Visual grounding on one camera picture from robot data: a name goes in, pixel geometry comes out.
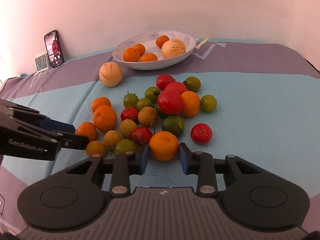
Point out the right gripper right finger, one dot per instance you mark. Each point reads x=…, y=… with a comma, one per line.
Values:
x=204, y=166

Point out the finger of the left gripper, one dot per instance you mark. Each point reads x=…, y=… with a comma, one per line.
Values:
x=54, y=125
x=71, y=140

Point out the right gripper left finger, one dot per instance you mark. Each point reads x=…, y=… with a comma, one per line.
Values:
x=122, y=167

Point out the large orange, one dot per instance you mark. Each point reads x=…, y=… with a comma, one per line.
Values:
x=105, y=118
x=163, y=146

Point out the yellow-green fruit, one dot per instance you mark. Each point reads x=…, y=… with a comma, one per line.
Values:
x=127, y=127

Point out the orange far left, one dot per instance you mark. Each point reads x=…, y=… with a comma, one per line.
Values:
x=87, y=129

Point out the small yellow-orange fruit bottom left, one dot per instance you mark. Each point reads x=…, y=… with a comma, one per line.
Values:
x=96, y=148

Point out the red apple right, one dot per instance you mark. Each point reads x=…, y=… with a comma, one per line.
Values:
x=201, y=133

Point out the green fruit bottom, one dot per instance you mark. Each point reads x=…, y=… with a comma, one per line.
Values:
x=124, y=145

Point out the yellow fruit small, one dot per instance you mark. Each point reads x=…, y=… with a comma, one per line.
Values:
x=111, y=138

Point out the green lime fruit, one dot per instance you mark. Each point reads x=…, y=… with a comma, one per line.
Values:
x=173, y=124

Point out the small orange upper left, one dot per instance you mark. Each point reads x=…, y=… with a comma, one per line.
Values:
x=101, y=101

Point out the small red apple bottom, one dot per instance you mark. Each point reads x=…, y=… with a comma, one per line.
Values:
x=141, y=136

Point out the small red apple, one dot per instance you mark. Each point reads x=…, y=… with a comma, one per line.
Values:
x=141, y=136
x=130, y=113

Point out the orange beside red apple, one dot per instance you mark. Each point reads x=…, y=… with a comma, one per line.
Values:
x=191, y=104

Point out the small digital clock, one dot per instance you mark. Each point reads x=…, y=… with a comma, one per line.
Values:
x=42, y=63

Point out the small red apple left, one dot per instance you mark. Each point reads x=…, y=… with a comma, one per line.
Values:
x=130, y=113

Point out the big red apple centre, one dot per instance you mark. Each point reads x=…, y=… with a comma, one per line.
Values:
x=170, y=102

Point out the yellow-brown fruit with stem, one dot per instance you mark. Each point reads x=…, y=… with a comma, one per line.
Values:
x=148, y=117

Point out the green fruit with calyx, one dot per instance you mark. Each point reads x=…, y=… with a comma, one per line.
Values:
x=130, y=100

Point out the pale melon on mat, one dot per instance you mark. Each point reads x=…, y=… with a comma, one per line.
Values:
x=110, y=74

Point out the red apple upper middle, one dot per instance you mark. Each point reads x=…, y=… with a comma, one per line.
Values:
x=176, y=86

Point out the green fruit small centre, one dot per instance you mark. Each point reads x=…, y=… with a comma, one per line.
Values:
x=142, y=103

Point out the black smartphone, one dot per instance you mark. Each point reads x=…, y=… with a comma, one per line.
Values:
x=53, y=48

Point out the blue purple patterned mat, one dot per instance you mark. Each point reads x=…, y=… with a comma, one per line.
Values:
x=267, y=104

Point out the red apple top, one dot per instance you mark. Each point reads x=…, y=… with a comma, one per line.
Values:
x=163, y=80

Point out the orange in bowl front left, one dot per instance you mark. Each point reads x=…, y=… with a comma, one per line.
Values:
x=131, y=55

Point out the orange in bowl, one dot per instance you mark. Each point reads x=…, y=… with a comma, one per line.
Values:
x=161, y=40
x=140, y=47
x=148, y=57
x=131, y=55

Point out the orange in bowl front centre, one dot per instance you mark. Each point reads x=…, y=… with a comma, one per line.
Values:
x=148, y=57

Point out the orange in bowl back left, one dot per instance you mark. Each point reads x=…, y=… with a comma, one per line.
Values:
x=140, y=47

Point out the pale striped melon in bowl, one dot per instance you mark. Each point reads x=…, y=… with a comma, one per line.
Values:
x=172, y=48

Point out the white floral oval bowl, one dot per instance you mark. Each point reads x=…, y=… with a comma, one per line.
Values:
x=149, y=42

